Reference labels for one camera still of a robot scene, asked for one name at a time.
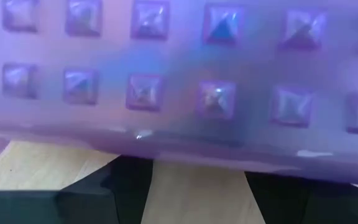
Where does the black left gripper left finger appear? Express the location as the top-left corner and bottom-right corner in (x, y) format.
(57, 155), (154, 224)

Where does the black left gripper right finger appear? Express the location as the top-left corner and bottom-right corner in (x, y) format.
(244, 171), (358, 224)

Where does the clear pencil case purple lid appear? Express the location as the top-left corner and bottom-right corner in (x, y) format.
(0, 0), (358, 187)

